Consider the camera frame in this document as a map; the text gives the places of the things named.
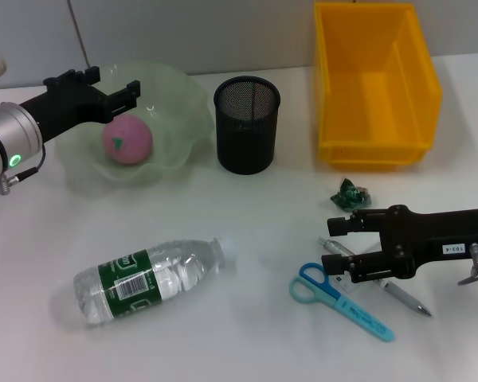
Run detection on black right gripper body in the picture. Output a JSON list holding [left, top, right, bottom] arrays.
[[381, 204, 478, 282]]

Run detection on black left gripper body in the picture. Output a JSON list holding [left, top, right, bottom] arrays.
[[18, 72, 108, 142]]

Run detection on green plastic wrapper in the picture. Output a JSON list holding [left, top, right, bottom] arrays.
[[328, 177, 374, 211]]

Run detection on pink peach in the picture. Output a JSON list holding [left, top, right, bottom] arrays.
[[101, 114, 155, 165]]

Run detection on clear green-label water bottle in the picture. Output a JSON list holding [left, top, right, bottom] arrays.
[[72, 236, 239, 329]]

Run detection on green glass fruit plate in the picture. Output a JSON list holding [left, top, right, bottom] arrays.
[[55, 60, 215, 188]]

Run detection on blue scissors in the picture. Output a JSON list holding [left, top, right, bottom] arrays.
[[288, 261, 395, 343]]

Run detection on grey ballpoint pen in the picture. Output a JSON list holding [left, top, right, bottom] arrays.
[[317, 236, 433, 318]]

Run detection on black mesh pen cup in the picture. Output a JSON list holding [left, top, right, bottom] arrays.
[[213, 75, 282, 175]]

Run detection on yellow plastic bin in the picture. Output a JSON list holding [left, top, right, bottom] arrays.
[[312, 2, 443, 169]]

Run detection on right gripper cable with plug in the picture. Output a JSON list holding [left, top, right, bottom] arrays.
[[456, 240, 478, 287]]

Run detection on gripper cable with plug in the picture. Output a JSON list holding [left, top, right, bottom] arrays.
[[456, 240, 478, 287], [0, 143, 48, 196]]

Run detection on left gripper cable with plug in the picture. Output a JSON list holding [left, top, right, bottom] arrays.
[[0, 143, 48, 196]]

